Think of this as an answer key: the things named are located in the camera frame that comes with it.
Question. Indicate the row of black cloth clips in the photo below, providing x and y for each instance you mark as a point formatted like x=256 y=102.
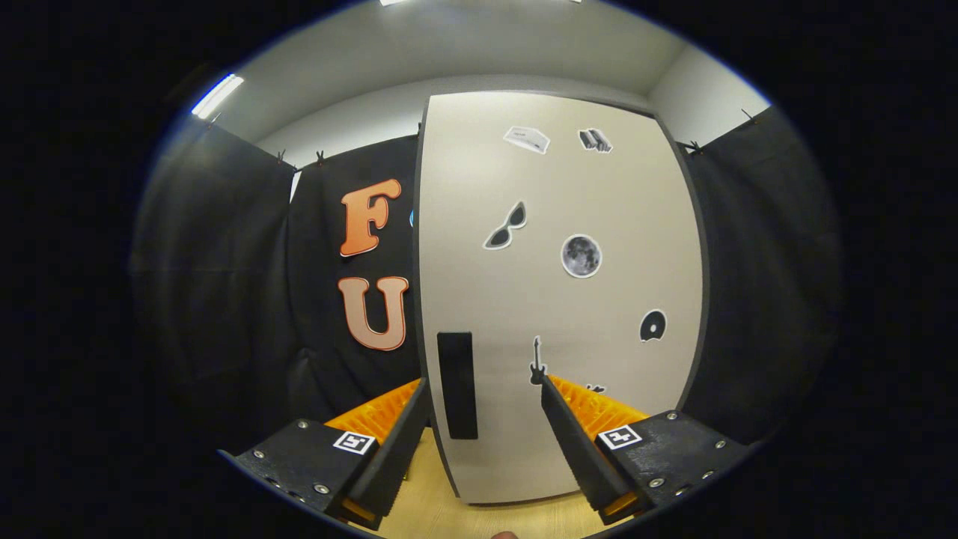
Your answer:
x=320 y=159

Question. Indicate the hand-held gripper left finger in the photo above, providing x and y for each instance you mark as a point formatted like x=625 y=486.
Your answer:
x=397 y=449

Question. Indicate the grey shoe cabinet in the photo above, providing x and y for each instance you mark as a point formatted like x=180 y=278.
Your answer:
x=705 y=269

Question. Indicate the black backdrop cloth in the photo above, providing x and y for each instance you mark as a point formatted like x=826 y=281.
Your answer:
x=224 y=299

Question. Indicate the narrow ceiling light strip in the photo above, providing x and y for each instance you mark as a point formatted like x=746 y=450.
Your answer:
x=217 y=96

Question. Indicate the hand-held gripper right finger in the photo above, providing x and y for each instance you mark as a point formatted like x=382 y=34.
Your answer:
x=576 y=449

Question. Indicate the wide ceiling light panel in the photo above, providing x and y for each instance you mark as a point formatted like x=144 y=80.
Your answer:
x=393 y=2

